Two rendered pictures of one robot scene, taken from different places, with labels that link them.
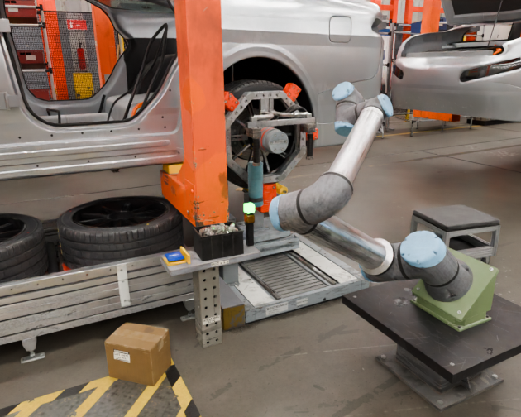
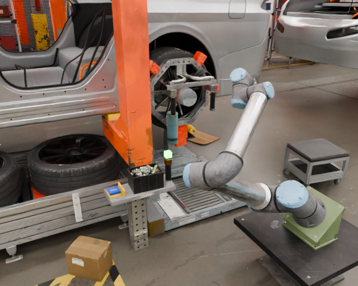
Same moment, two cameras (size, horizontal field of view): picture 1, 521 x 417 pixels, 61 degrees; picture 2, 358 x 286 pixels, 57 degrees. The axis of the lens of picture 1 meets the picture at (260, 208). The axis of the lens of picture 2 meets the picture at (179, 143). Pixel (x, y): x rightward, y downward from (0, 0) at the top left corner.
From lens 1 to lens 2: 29 cm
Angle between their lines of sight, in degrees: 6
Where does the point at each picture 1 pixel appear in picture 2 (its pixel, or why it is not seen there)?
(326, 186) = (224, 163)
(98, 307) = (59, 223)
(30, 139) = (4, 100)
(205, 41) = (135, 33)
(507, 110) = not seen: outside the picture
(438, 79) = (310, 35)
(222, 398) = not seen: outside the picture
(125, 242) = (77, 175)
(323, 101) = (223, 63)
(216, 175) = (144, 130)
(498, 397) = not seen: outside the picture
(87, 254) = (50, 184)
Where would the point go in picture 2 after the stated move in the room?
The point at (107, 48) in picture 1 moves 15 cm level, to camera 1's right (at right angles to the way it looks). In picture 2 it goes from (58, 8) to (70, 8)
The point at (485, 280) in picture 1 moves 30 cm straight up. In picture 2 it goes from (334, 214) to (346, 165)
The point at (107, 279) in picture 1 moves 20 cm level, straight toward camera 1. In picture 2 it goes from (65, 204) to (67, 222)
